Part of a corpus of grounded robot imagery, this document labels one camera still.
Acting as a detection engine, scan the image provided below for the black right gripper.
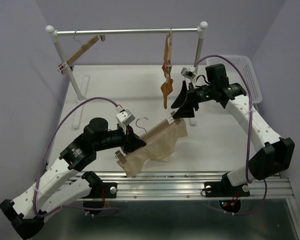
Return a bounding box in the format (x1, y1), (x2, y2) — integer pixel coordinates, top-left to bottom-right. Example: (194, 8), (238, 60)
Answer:
(170, 80), (216, 119)

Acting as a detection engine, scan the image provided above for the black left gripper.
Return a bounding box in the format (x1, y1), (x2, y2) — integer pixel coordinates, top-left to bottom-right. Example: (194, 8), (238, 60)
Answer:
(95, 122), (147, 154)

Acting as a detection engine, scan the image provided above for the cream beige underwear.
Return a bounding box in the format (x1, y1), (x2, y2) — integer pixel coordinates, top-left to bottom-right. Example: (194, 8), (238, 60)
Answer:
(117, 118), (189, 179)

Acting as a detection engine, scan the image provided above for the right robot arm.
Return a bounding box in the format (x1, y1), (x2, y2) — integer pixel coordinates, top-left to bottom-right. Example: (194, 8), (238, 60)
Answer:
(171, 64), (295, 198)

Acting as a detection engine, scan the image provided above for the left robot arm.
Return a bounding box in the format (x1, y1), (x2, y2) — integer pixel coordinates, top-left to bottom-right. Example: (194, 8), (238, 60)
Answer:
(0, 117), (146, 240)

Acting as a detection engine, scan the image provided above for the brown underwear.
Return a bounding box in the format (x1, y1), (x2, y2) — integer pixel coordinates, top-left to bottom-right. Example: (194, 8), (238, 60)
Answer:
(160, 39), (174, 109)

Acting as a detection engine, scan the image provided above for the hanger holding brown underwear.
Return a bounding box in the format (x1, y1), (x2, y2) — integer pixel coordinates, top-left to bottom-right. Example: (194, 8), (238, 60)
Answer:
(164, 27), (173, 84)

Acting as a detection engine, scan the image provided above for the empty wooden clip hanger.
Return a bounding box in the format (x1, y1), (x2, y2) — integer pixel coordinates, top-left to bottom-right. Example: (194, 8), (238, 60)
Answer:
(57, 34), (106, 75)

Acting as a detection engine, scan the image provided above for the white plastic basket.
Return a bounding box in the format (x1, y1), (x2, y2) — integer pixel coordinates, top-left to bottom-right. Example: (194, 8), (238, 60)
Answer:
(206, 55), (263, 104)

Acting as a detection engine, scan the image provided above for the silver and white clothes rack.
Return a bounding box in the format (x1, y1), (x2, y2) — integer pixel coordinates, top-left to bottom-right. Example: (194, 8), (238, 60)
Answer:
(45, 21), (209, 130)

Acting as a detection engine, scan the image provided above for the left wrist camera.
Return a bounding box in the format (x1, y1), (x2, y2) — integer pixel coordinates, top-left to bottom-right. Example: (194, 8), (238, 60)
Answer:
(115, 105), (135, 131)

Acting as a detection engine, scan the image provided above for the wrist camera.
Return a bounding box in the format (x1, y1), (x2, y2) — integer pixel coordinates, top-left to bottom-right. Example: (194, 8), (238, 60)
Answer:
(115, 105), (135, 131)
(180, 66), (197, 81)

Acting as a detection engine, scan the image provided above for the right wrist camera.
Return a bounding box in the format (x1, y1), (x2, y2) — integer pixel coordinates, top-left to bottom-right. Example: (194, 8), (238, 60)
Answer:
(180, 66), (197, 81)

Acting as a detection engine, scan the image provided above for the aluminium mounting rail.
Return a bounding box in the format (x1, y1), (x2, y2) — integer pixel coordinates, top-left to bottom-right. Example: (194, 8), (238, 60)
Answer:
(42, 169), (295, 202)

